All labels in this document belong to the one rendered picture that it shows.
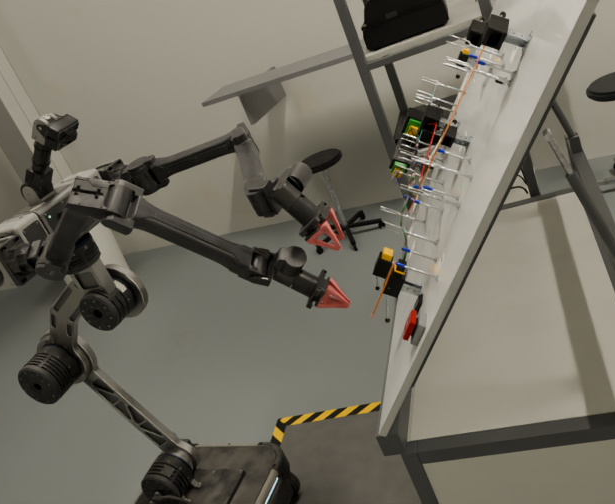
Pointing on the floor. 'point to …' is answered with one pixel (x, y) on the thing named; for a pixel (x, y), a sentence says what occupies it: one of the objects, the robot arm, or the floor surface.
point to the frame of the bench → (517, 439)
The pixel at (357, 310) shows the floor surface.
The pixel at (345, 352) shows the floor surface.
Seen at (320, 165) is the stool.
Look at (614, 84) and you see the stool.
